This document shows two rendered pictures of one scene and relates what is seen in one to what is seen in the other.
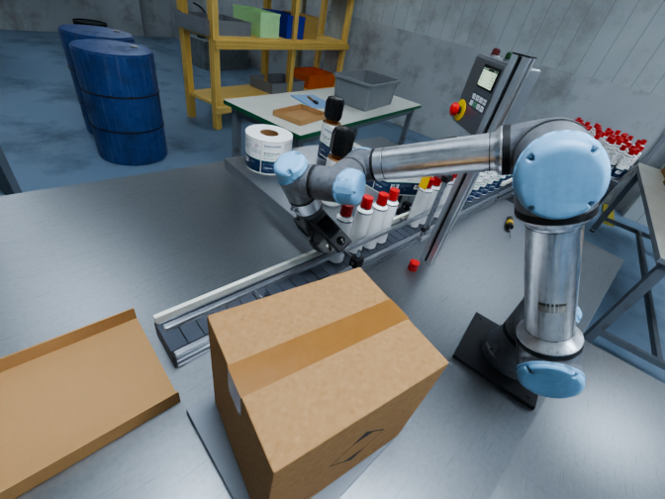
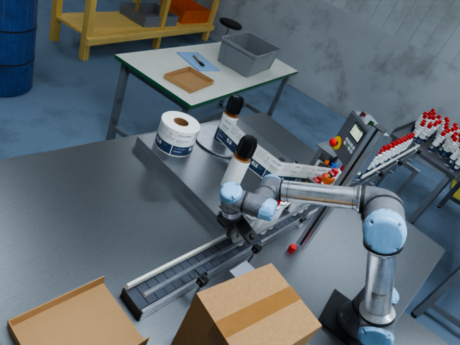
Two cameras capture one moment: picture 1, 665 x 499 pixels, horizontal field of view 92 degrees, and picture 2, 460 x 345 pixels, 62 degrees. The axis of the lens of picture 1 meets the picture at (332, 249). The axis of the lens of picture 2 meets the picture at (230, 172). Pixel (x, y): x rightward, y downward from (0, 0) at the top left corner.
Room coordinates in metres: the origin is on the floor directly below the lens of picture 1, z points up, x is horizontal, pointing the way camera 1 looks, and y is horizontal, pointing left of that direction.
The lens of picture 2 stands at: (-0.37, 0.33, 1.97)
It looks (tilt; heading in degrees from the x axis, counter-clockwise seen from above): 33 degrees down; 351
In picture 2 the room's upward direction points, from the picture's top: 24 degrees clockwise
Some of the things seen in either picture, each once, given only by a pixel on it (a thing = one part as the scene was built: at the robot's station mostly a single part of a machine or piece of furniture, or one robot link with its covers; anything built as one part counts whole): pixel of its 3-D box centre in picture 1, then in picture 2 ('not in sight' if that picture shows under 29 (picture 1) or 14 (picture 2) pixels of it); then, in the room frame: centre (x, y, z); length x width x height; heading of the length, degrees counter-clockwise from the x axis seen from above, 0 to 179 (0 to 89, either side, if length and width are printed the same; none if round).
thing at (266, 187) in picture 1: (337, 179); (231, 163); (1.41, 0.05, 0.86); 0.80 x 0.67 x 0.05; 140
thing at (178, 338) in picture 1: (392, 237); (276, 222); (1.03, -0.21, 0.86); 1.65 x 0.08 x 0.04; 140
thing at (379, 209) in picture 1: (375, 221); (269, 214); (0.91, -0.12, 0.98); 0.05 x 0.05 x 0.20
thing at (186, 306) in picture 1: (332, 246); (235, 231); (0.83, 0.00, 0.90); 1.07 x 0.01 x 0.02; 140
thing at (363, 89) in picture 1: (365, 89); (248, 54); (3.23, 0.02, 0.91); 0.60 x 0.40 x 0.22; 154
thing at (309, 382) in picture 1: (317, 384); (244, 335); (0.31, -0.03, 0.99); 0.30 x 0.24 x 0.27; 131
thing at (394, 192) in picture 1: (386, 216); (276, 210); (0.96, -0.15, 0.98); 0.05 x 0.05 x 0.20
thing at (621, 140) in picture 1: (599, 143); (445, 135); (2.85, -1.89, 0.98); 0.57 x 0.46 x 0.21; 50
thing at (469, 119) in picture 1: (490, 98); (357, 141); (1.06, -0.35, 1.38); 0.17 x 0.10 x 0.19; 15
